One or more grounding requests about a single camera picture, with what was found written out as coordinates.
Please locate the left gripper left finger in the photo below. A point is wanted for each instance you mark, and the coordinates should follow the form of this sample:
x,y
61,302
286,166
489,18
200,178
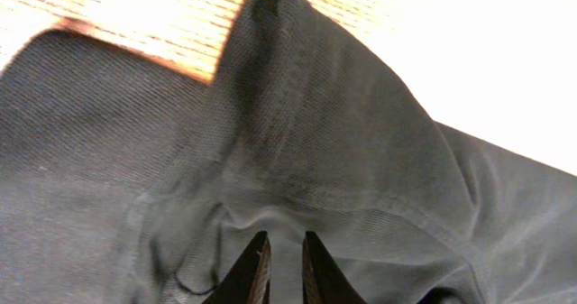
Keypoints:
x,y
248,281

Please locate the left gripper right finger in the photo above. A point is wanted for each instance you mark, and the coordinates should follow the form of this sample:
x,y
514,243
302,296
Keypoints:
x,y
323,281

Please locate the black polo shirt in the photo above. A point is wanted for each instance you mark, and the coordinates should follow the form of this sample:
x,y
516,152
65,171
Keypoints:
x,y
126,182

